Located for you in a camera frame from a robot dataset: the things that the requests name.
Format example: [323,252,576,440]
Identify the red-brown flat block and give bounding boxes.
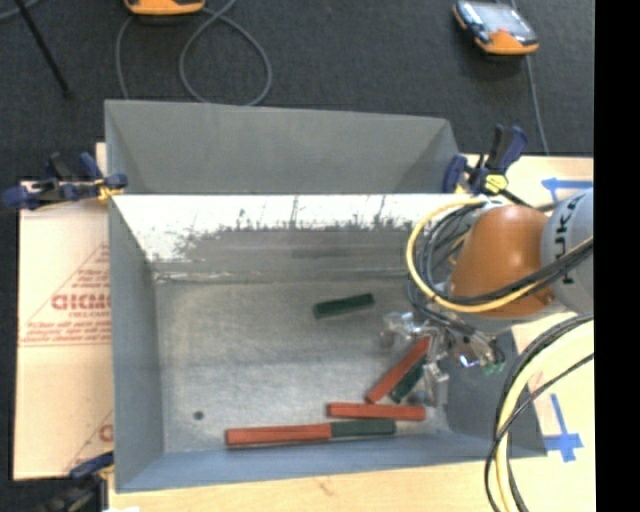
[326,402,428,423]
[365,336,433,406]
[224,423,334,449]

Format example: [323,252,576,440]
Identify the brown cardboard board red print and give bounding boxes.
[11,141,117,482]

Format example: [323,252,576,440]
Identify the grey metal bin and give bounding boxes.
[103,98,547,494]

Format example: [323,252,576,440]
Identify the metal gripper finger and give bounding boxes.
[422,360,451,407]
[380,311,432,350]

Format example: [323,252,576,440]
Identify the dark green flat block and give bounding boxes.
[388,356,427,405]
[329,418,398,442]
[312,292,376,321]

